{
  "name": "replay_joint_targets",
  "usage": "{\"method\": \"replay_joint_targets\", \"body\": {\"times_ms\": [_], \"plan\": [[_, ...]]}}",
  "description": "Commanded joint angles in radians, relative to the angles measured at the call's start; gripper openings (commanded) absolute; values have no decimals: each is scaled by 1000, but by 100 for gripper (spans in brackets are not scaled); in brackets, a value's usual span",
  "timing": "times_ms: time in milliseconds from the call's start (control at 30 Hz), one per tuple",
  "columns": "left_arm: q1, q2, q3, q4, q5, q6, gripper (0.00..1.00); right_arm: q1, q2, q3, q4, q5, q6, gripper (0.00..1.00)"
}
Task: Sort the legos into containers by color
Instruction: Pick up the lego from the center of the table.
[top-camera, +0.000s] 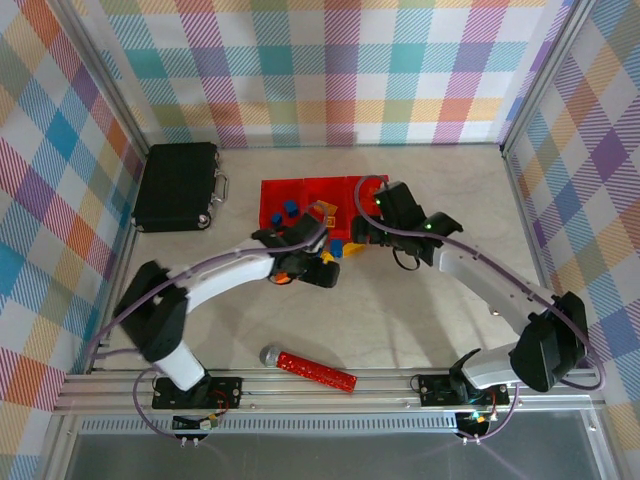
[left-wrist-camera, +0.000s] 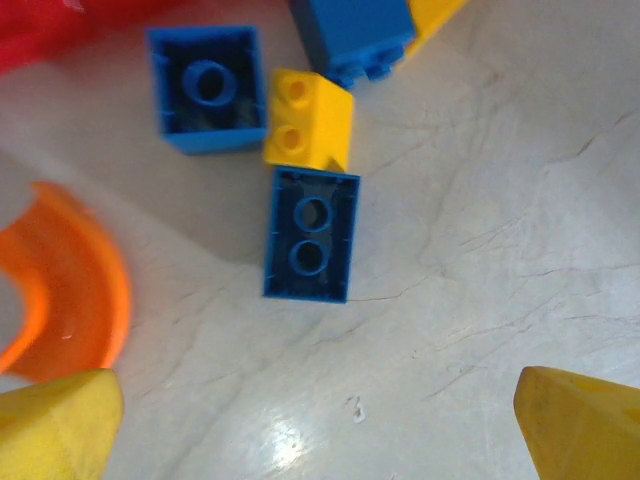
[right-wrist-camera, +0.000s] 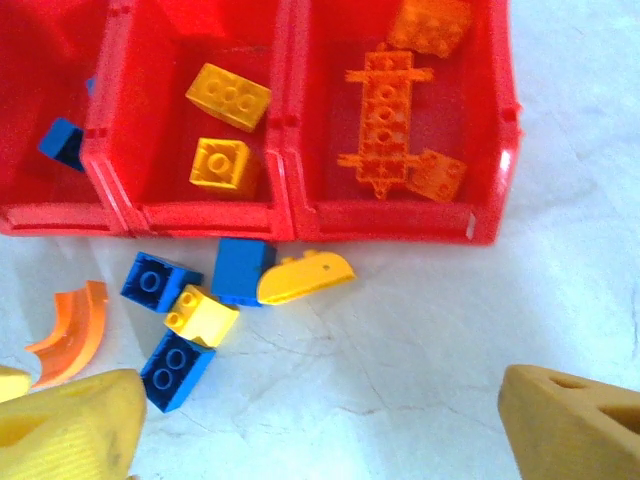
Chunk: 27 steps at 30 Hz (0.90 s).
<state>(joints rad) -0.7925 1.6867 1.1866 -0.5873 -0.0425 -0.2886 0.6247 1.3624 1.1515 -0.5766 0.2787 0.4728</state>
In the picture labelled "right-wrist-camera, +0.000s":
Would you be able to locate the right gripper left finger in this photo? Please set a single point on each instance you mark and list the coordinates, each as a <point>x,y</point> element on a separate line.
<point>65,435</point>

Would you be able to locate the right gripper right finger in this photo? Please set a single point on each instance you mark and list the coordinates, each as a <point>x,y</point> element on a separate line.
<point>565,430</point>

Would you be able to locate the orange curved lego piece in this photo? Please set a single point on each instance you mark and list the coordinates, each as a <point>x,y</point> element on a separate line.
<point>75,330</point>

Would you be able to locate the blue lego brick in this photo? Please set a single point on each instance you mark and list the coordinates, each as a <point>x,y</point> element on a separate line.
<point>60,142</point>
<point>90,86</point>
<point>150,282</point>
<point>240,272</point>
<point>175,372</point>

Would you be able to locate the yellow sloped lego brick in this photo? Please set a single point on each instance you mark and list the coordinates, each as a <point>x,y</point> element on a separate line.
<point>210,320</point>

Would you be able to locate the orange lego brick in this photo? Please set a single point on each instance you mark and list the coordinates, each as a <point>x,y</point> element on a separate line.
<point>440,175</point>
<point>430,27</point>

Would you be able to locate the yellow curved lego brick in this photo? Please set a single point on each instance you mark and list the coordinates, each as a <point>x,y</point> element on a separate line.
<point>305,280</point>

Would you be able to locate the yellow square lego brick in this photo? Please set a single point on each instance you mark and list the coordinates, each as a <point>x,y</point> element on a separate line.
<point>225,167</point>

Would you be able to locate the yellow long lego brick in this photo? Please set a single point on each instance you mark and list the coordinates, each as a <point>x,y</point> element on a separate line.
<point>227,97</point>

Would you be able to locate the red plastic bin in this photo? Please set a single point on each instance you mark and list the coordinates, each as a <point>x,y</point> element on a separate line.
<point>30,212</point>
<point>210,221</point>
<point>390,223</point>

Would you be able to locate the orange long lego plate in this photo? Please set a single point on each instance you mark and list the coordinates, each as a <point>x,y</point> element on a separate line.
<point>385,120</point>

